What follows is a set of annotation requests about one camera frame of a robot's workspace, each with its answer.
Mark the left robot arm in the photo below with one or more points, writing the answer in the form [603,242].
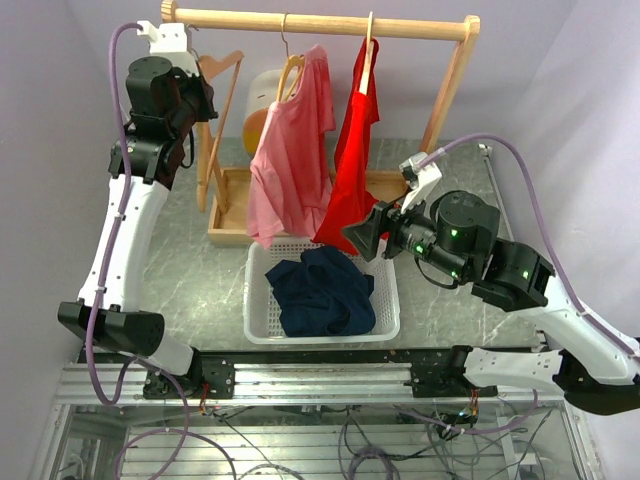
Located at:
[168,96]

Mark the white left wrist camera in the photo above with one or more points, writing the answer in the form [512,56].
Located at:
[171,41]

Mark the navy blue t shirt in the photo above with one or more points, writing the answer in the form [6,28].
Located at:
[323,294]

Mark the wooden clothes rack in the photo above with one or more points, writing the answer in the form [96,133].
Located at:
[231,185]

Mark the white plastic laundry basket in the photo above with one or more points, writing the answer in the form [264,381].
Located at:
[261,311]

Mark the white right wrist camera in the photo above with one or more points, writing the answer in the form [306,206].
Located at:
[421,174]

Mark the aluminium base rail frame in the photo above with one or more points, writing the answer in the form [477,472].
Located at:
[276,378]

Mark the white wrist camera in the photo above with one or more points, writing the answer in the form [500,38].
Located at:
[171,41]
[421,174]

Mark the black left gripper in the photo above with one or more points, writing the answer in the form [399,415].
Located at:
[208,110]

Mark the wooden hanger with metal hook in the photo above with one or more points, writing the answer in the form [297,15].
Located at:
[220,115]

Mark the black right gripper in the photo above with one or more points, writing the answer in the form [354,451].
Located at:
[366,235]

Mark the pink t shirt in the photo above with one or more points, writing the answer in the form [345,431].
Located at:
[290,186]

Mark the white orange yellow container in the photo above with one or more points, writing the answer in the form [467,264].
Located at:
[261,94]

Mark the red t shirt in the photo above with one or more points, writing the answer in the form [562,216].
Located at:
[350,200]

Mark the cream plastic hanger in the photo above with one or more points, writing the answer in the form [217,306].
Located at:
[368,57]

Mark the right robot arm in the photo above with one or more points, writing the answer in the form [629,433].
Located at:
[595,367]

